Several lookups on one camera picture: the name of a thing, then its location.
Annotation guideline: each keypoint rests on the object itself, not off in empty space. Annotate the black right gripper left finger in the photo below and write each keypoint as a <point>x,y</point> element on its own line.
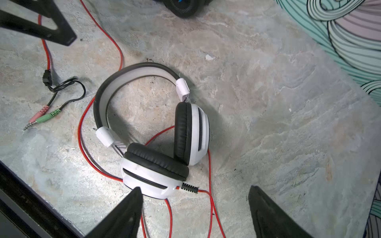
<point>124,219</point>

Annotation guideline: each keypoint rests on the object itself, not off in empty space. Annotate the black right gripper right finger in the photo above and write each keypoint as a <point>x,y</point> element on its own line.
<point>269,220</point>

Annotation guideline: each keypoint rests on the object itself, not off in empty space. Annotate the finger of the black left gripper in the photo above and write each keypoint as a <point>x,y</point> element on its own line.
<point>63,34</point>

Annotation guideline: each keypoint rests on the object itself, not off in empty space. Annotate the black blue gaming headset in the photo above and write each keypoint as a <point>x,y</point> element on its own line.
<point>185,8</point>

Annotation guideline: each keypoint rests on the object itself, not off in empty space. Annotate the black front frame rail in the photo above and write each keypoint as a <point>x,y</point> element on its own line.
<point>26,214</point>

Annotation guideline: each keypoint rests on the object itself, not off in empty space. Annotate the black corner frame post right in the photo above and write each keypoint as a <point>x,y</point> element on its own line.
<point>373,225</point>

